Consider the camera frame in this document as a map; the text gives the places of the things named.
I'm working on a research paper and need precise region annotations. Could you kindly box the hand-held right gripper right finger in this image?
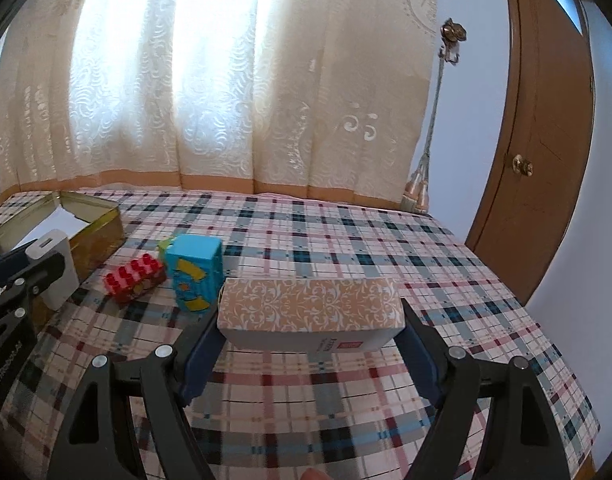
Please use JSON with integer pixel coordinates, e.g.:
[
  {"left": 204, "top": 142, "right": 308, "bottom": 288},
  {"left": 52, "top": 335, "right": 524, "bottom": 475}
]
[{"left": 393, "top": 297, "right": 571, "bottom": 480}]

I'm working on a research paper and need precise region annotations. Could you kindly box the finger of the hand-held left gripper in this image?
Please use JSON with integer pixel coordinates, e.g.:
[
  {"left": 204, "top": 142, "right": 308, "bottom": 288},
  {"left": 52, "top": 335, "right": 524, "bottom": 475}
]
[
  {"left": 0, "top": 241, "right": 31, "bottom": 288},
  {"left": 0, "top": 251, "right": 68, "bottom": 346}
]

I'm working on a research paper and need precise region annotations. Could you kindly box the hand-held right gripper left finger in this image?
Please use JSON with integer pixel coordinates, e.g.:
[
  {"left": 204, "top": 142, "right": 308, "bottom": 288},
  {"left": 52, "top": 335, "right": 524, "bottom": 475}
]
[{"left": 48, "top": 310, "right": 227, "bottom": 480}]

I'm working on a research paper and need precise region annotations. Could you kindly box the white charger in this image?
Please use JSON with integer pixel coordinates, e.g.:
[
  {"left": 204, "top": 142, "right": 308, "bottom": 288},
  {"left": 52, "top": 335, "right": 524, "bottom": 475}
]
[{"left": 25, "top": 230, "right": 80, "bottom": 311}]

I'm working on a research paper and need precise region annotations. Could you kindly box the gold metal tin box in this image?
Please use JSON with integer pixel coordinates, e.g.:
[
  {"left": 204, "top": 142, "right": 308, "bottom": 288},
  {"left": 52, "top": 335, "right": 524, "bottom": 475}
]
[{"left": 0, "top": 191, "right": 125, "bottom": 333}]

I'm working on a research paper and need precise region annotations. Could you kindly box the red building block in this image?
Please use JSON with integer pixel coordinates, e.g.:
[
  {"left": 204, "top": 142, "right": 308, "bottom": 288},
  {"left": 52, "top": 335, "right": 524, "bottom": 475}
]
[{"left": 102, "top": 254, "right": 167, "bottom": 304}]

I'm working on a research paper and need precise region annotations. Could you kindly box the blue patterned box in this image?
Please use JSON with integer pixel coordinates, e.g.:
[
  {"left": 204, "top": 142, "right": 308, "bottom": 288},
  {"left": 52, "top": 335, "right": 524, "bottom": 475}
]
[{"left": 165, "top": 234, "right": 223, "bottom": 314}]

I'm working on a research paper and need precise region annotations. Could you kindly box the white patterned cardboard box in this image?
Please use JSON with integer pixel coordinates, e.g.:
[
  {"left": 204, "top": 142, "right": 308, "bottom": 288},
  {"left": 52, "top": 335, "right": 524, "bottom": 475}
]
[{"left": 217, "top": 276, "right": 406, "bottom": 353}]

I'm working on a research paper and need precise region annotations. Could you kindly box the white paper liner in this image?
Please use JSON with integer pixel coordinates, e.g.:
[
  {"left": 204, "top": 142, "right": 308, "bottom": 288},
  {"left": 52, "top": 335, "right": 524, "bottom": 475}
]
[{"left": 11, "top": 207, "right": 89, "bottom": 251}]

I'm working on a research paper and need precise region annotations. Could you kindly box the tasselled curtain tieback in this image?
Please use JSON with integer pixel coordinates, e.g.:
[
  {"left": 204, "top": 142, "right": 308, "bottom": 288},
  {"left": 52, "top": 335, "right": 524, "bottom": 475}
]
[{"left": 400, "top": 55, "right": 449, "bottom": 213}]

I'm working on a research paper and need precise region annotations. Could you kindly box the cream lace curtain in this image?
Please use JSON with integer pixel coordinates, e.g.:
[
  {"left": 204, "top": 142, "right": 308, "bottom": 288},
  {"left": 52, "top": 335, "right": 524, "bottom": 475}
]
[{"left": 0, "top": 0, "right": 439, "bottom": 211}]

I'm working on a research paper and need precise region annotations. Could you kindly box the brown wooden door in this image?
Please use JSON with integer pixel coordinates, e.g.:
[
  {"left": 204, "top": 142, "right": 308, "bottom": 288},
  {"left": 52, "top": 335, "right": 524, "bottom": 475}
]
[{"left": 463, "top": 0, "right": 598, "bottom": 306}]

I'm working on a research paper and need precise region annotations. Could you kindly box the brass curtain hook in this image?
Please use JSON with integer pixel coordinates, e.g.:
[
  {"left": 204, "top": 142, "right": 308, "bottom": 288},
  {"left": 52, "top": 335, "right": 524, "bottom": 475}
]
[{"left": 438, "top": 19, "right": 468, "bottom": 68}]

